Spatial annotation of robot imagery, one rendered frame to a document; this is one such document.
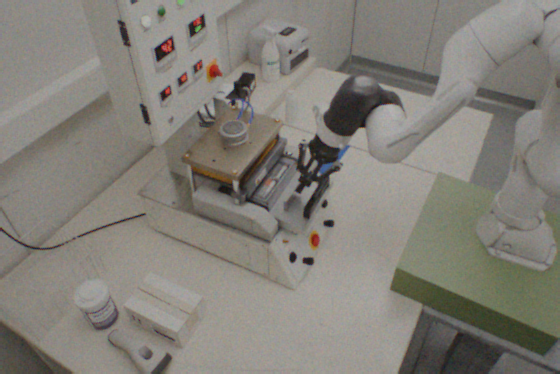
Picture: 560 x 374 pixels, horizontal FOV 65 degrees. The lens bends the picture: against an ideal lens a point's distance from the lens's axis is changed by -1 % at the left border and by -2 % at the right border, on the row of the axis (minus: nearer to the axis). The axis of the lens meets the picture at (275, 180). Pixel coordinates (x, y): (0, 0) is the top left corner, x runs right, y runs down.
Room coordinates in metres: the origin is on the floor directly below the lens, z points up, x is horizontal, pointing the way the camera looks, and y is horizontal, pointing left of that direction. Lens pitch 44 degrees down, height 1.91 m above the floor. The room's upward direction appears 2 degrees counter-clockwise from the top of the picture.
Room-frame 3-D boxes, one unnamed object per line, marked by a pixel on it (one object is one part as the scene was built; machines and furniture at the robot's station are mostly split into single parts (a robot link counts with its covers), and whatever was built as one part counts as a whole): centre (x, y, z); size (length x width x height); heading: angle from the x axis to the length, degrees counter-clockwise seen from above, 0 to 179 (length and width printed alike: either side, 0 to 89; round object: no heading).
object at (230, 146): (1.04, 0.13, 1.08); 0.31 x 0.24 x 0.13; 152
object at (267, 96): (1.74, 0.12, 0.77); 0.84 x 0.30 x 0.04; 149
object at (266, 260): (1.02, 0.10, 0.84); 0.53 x 0.37 x 0.17; 62
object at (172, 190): (1.03, 0.14, 0.93); 0.46 x 0.35 x 0.01; 62
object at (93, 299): (0.65, 0.50, 0.82); 0.09 x 0.09 x 0.15
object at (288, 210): (0.95, 0.00, 0.97); 0.30 x 0.22 x 0.08; 62
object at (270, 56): (1.84, 0.00, 0.92); 0.09 x 0.08 x 0.25; 33
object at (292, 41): (2.00, -0.04, 0.88); 0.25 x 0.20 x 0.17; 53
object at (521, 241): (0.80, -0.70, 0.93); 0.22 x 0.19 x 0.14; 55
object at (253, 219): (0.85, 0.12, 0.96); 0.25 x 0.05 x 0.07; 62
